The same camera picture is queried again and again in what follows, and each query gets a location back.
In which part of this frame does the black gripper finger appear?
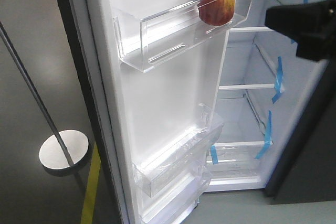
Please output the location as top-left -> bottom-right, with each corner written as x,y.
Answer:
265,0 -> 335,61

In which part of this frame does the red yellow apple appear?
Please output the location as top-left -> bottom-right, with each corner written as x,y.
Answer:
198,0 -> 235,26

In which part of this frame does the white-lined fridge door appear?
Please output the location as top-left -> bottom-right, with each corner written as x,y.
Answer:
57,0 -> 230,223

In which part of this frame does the dark grey fridge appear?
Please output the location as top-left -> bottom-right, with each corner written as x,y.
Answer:
207,0 -> 335,204

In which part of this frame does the clear fridge crisper drawer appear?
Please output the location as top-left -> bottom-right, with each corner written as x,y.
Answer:
206,141 -> 264,179

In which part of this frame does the clear upper door bin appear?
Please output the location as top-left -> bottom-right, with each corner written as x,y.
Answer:
113,0 -> 252,73

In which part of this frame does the clear door bin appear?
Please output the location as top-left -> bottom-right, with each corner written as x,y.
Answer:
140,168 -> 212,223
133,112 -> 224,197
113,0 -> 252,73

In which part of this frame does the clear middle door bin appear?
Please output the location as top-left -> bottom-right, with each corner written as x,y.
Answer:
133,112 -> 224,197

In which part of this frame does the clear lower door bin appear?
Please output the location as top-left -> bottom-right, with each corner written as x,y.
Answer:
140,168 -> 212,223

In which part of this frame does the silver pole floor stand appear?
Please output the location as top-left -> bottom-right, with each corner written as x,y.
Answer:
1,23 -> 76,168

